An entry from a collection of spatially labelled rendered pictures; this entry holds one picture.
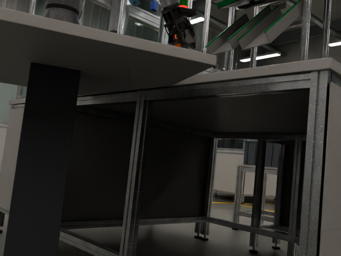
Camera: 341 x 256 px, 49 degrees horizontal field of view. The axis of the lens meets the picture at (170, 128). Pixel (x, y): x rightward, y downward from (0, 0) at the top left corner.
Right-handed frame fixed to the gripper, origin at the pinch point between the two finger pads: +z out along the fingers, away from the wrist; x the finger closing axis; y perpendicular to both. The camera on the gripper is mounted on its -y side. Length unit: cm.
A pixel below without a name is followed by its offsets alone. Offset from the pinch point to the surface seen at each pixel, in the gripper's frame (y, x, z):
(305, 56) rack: 6, 54, 10
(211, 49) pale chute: 12.0, 20.5, -0.9
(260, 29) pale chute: 0.8, 37.0, -1.2
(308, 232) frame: 64, 71, 33
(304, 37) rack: 1, 53, 5
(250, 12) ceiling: -923, -554, 224
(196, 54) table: 50, 47, -13
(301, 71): 37, 67, 1
